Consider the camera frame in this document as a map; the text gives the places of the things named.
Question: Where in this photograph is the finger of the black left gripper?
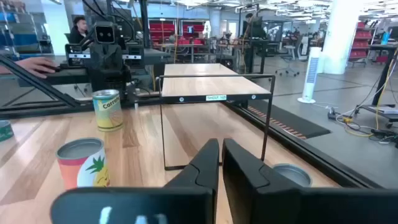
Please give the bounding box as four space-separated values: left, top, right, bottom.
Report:
90 45 108 93
107 45 127 93

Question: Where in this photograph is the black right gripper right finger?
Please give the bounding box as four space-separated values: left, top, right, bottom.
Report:
222 138 398 224

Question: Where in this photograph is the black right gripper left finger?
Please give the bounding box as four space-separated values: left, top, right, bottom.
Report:
51 138 220 224

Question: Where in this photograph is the yellow and green corn can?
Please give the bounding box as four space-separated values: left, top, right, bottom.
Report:
92 89 124 133

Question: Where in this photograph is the green and red patterned can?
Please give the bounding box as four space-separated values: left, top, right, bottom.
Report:
272 163 312 188

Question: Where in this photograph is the red and white fruit can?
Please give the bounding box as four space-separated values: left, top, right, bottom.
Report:
55 138 110 190

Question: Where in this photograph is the green sliced peaches can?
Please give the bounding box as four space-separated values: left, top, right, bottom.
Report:
0 119 15 143

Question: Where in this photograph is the wooden shelf with black legs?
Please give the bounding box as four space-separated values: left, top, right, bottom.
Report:
157 63 276 171

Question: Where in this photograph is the person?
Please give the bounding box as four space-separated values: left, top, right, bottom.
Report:
67 15 90 44
241 12 267 40

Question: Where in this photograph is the person's hand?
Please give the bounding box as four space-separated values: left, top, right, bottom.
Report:
14 57 58 78

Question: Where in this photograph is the blue bin shelving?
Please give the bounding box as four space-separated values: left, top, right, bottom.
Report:
0 0 54 60

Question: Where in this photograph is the red bin rack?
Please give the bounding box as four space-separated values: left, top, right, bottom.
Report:
148 18 206 45
348 21 374 62

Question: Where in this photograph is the black mat with orange stripes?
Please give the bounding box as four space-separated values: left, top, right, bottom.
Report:
247 104 331 140

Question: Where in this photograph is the black power strip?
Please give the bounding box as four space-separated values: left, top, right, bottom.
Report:
326 107 340 121

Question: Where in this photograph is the white tower fan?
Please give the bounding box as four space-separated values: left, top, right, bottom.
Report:
297 46 323 104

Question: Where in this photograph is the grey office chair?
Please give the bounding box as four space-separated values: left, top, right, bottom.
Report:
275 35 302 77

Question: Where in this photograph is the black desk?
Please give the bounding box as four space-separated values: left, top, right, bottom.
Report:
357 43 398 125

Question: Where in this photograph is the white building column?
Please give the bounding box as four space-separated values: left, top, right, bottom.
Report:
322 0 364 75

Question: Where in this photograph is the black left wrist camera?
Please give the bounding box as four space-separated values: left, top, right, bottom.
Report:
93 21 116 44

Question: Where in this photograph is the black metal table frame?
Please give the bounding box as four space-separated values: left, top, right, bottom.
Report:
0 54 383 189

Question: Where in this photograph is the yellow floor cable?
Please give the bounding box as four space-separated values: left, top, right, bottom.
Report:
341 51 398 138

